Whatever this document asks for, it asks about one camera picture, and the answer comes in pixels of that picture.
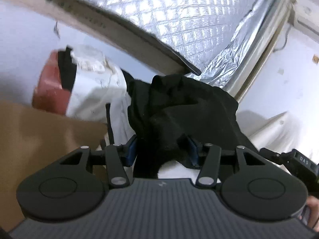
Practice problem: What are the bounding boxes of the small black cloth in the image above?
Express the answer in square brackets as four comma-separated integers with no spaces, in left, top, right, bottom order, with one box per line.
[57,47,78,94]

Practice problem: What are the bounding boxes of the white hanging cloth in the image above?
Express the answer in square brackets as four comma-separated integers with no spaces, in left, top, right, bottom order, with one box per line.
[235,111,319,162]

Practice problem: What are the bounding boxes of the person's right hand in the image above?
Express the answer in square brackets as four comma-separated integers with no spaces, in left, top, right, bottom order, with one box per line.
[306,196,319,229]

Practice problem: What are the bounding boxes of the black garment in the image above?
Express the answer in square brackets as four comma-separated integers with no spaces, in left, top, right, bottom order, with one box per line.
[127,74,262,180]

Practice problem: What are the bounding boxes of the crinkled silver foil sheet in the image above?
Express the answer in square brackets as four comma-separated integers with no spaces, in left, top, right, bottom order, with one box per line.
[199,0,287,90]

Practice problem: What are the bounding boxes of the silver quilted insulation sheet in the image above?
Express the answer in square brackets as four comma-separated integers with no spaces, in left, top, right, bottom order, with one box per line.
[37,0,285,76]

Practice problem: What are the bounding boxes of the stack of clothes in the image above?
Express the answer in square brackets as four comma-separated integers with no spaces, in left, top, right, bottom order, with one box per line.
[65,75,200,180]

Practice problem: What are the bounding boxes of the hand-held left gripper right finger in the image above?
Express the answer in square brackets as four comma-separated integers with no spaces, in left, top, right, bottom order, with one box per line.
[187,136,266,188]

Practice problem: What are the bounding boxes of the white patterned cloth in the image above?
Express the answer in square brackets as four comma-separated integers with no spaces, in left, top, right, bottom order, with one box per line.
[70,44,122,80]

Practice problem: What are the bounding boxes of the red suitcase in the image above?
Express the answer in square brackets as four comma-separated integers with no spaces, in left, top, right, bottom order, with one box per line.
[32,50,73,116]

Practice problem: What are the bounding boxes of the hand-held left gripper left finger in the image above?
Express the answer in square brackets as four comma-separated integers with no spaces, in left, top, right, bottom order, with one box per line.
[59,134,138,189]

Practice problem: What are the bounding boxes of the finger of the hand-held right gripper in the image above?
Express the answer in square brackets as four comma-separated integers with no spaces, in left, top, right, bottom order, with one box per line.
[259,148,285,164]

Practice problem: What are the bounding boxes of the silver insulated foil panel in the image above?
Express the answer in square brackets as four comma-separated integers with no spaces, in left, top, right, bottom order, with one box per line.
[15,0,298,102]

